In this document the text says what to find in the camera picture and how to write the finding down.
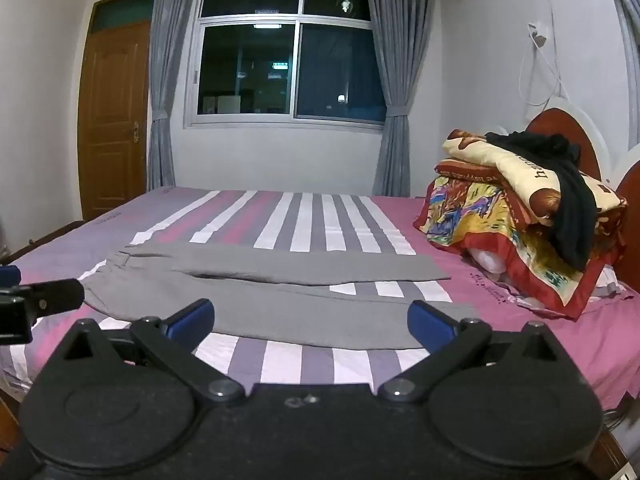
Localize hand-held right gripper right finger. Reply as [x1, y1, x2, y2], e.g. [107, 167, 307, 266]
[376, 300, 583, 404]

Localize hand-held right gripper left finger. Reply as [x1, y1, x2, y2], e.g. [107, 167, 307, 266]
[49, 298, 247, 404]

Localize grey pants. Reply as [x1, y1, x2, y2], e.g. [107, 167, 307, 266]
[80, 242, 481, 351]

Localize white pillow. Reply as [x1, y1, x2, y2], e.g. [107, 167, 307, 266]
[467, 247, 516, 282]

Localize colourful red-edged quilt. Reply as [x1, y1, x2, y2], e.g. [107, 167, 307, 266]
[414, 160, 628, 321]

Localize striped pink bed sheet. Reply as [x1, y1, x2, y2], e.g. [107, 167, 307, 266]
[0, 185, 640, 411]

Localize brown wooden door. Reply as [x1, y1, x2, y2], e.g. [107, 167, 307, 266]
[77, 19, 152, 223]

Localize grey curtain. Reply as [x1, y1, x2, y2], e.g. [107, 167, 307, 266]
[362, 0, 441, 198]
[146, 0, 205, 192]

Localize black garment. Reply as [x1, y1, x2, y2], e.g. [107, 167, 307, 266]
[485, 130, 598, 271]

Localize cream printed blanket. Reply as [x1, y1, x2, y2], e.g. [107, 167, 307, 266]
[441, 129, 628, 226]

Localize red and white headboard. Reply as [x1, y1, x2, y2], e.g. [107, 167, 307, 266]
[522, 97, 640, 211]

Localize sliding glass window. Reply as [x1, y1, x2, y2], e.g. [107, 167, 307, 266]
[184, 0, 388, 131]

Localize wooden bed frame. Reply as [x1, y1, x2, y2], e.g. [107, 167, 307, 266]
[0, 219, 87, 267]

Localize white cable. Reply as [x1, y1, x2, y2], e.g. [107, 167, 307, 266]
[517, 25, 571, 108]

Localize white wall socket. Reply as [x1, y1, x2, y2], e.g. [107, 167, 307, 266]
[527, 21, 549, 50]

